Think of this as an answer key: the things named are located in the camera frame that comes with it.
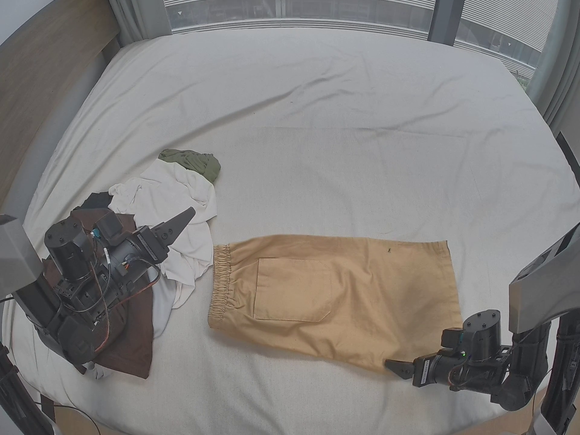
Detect black garment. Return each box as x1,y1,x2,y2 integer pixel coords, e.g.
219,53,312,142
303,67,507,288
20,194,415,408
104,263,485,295
79,192,114,212

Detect bed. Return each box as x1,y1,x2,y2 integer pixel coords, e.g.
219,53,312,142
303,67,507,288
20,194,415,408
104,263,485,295
0,0,580,431

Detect brown garment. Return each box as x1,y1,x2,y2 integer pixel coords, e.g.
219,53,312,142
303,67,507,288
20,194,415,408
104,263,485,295
43,209,156,379

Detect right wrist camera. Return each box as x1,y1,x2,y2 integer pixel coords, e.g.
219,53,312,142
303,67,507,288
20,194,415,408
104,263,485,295
442,327,465,357

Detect window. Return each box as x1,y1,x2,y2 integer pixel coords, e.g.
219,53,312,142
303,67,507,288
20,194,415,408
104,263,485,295
155,0,562,89

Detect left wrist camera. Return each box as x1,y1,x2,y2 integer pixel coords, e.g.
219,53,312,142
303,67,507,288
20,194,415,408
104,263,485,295
93,210,125,246

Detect olive green garment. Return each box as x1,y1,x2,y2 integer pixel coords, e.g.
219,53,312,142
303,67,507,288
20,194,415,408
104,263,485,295
159,149,222,183

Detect grey-green curtain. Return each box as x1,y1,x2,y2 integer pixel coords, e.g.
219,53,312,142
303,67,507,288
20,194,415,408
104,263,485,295
99,0,174,49
526,0,580,128

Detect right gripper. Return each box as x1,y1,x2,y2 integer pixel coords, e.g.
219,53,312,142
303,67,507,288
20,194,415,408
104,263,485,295
411,354,458,388

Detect white garment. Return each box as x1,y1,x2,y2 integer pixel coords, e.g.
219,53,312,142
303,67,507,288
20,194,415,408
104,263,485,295
108,158,219,340

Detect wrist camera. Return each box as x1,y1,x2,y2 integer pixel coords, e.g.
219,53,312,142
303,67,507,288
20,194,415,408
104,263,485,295
93,210,125,246
442,327,465,357

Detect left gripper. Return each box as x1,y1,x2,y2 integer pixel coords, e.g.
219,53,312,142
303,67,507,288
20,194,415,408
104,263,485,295
108,226,169,273

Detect tan shorts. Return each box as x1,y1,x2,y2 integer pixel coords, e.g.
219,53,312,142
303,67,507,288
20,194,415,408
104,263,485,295
207,234,464,374

